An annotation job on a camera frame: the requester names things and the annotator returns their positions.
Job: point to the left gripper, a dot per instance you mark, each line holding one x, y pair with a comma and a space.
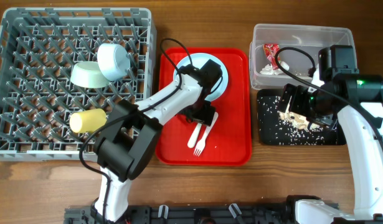
205, 115

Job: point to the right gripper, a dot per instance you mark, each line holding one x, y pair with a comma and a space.
299, 92

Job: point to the white plastic spoon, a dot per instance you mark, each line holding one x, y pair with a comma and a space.
193, 138

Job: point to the white plastic fork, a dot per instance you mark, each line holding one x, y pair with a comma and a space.
202, 142

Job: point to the rice and peanut shell waste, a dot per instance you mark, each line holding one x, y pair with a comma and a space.
297, 121

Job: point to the white napkin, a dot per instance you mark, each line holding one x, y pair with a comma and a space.
269, 70

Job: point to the light blue plate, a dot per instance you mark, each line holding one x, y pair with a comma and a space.
224, 77

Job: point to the red snack wrapper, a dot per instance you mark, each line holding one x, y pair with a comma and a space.
270, 51

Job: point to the light blue bowl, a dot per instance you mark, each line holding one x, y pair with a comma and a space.
113, 61

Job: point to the yellow cup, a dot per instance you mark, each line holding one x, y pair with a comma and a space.
87, 121

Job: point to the green bowl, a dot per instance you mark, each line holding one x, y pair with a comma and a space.
88, 75

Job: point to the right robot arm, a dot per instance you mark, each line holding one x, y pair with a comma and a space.
354, 101

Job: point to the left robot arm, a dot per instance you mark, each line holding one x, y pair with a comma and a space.
125, 144

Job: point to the grey dishwasher rack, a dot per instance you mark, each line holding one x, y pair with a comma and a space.
38, 50

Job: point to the red plastic tray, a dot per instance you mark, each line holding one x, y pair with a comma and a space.
230, 141

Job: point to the black tray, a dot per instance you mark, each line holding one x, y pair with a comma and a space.
272, 137

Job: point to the clear plastic bin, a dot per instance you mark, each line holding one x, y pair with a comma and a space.
310, 39

